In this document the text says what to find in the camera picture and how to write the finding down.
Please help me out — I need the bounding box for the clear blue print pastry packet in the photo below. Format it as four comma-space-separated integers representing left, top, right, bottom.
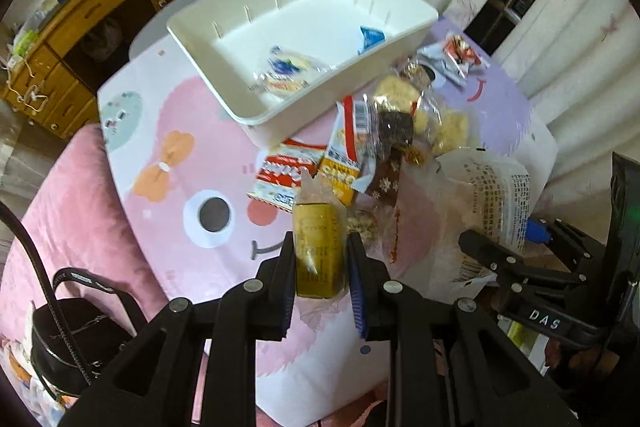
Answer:
250, 46, 337, 100

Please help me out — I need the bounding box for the white cable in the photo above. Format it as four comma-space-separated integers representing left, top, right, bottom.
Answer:
2, 57, 51, 118

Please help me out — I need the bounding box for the clear nut snack packet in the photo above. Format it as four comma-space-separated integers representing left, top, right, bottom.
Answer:
345, 207, 381, 253

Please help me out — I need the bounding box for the white plastic bin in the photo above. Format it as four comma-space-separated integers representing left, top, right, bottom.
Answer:
166, 0, 440, 138

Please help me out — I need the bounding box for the small blue packet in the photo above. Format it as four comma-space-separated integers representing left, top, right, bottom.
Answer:
357, 26, 387, 56

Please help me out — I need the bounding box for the clear packet of round cookies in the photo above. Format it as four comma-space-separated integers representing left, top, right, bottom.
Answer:
370, 62, 471, 158

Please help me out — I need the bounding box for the large clear pastry bag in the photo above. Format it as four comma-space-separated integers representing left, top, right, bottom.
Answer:
380, 147, 532, 303

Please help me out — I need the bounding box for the wooden cabinet desk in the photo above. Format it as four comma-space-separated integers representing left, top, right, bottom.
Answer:
0, 0, 176, 140

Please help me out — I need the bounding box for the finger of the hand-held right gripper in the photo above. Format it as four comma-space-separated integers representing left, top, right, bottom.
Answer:
457, 229, 591, 295
530, 216, 608, 278

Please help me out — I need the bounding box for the red silver snack packet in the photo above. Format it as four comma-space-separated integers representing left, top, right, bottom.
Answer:
417, 34, 491, 86

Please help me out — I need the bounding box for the cartoon printed tablecloth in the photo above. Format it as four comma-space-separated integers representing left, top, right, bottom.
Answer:
97, 14, 558, 408

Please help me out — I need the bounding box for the yellow white oat bar packet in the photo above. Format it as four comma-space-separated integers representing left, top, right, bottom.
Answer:
320, 96, 378, 208

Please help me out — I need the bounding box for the red white cookie packet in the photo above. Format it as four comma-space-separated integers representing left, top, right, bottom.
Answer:
246, 139, 328, 212

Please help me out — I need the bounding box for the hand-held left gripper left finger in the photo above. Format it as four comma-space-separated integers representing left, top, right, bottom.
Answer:
60, 231, 298, 427

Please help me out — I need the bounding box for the golden yellow snack packet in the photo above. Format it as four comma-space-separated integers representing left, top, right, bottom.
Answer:
291, 179, 348, 299

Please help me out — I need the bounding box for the brown snowflake snack packet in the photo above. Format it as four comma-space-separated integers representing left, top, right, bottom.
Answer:
365, 147, 406, 208

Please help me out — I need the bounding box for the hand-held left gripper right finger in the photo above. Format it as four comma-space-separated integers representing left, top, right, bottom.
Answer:
347, 232, 581, 427

